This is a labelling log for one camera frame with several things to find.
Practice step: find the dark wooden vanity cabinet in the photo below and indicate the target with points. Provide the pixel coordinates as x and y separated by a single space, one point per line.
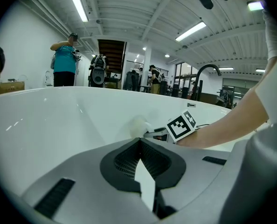
208 98

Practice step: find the brown cardboard box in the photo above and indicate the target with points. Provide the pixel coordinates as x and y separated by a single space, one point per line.
10 87

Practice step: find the black faucet knob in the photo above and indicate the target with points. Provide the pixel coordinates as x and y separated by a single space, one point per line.
185 93
175 90

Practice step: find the person's white shirt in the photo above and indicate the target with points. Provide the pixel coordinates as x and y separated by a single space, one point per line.
273 90

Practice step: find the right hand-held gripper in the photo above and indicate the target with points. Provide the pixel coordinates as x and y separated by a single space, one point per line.
179 127

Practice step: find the white bathtub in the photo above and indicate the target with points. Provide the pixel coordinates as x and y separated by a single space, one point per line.
82 115

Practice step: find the white fluffy cleaning cloth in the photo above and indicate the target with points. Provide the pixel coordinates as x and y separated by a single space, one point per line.
138 126

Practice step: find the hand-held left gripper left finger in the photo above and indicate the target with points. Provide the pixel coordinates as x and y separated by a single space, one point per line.
82 171

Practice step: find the long ceiling light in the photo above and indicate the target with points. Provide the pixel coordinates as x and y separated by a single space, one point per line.
191 31
79 4
255 6

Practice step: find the brown wooden staircase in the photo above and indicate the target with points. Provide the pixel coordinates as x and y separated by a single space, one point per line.
111 52

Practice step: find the black bathtub faucet set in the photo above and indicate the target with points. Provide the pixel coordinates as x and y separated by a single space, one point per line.
202 73

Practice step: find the person's right forearm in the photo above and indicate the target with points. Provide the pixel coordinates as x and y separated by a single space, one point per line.
222 134

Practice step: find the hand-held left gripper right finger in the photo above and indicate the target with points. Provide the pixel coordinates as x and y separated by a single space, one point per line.
194 171

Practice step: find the chrome overflow slot plate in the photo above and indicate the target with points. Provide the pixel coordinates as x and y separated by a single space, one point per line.
191 105

